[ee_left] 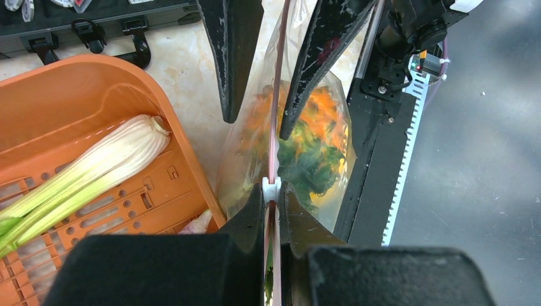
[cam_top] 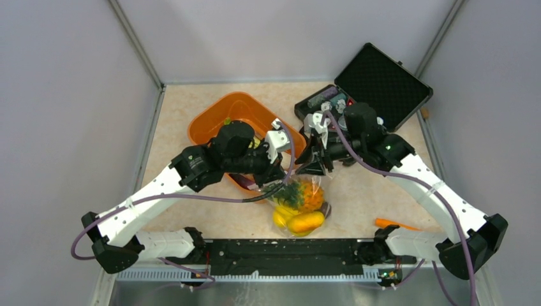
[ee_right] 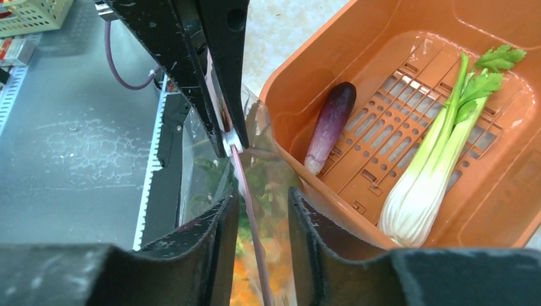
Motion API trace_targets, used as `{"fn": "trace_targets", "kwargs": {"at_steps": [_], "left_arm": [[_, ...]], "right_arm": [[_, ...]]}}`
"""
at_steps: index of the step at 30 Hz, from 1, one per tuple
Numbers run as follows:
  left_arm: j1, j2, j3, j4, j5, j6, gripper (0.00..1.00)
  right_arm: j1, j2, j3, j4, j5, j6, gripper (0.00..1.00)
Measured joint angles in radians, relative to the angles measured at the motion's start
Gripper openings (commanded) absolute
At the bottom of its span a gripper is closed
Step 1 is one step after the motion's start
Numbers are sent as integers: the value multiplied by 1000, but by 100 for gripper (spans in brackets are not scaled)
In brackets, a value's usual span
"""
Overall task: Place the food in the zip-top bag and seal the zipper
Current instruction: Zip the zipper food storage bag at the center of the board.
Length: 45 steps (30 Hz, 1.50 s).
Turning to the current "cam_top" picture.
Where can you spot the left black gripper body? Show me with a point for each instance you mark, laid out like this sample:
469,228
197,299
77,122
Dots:
261,177

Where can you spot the purple eggplant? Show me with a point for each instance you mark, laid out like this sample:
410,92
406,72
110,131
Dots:
243,181

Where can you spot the clear zip top bag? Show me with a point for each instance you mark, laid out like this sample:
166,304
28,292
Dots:
324,182

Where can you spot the orange plastic basket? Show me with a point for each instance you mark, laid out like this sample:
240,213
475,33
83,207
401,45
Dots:
238,106

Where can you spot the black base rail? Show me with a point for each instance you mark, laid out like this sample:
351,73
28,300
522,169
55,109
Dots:
288,257

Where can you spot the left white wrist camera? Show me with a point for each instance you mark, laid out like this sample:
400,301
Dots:
279,140

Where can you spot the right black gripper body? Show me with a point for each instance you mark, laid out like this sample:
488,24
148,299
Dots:
323,156

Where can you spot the black open carrying case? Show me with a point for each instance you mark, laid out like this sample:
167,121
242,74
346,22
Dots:
374,78

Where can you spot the orange yellow mango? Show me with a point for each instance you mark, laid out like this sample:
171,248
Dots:
303,224

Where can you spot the orange carrot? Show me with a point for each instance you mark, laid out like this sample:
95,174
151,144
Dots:
383,223

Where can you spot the yellow bell pepper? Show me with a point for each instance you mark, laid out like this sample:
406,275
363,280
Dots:
281,215

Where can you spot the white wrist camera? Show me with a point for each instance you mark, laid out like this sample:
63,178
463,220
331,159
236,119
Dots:
279,140
319,123

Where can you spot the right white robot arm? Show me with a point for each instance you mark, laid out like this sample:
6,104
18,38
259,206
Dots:
469,237

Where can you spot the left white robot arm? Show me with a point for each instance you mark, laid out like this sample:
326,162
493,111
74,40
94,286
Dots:
118,236

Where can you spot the orange pineapple toy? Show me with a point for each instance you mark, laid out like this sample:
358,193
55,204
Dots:
300,195

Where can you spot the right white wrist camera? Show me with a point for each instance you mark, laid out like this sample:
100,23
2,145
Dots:
319,123

